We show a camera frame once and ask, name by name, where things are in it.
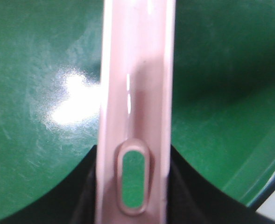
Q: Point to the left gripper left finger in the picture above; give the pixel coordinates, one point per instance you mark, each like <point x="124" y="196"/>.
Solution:
<point x="72" y="201"/>

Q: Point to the beige plastic dustpan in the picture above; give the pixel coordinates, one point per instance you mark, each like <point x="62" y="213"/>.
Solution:
<point x="135" y="113"/>

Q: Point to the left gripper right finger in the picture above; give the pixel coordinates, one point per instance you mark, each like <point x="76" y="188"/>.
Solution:
<point x="194" y="200"/>

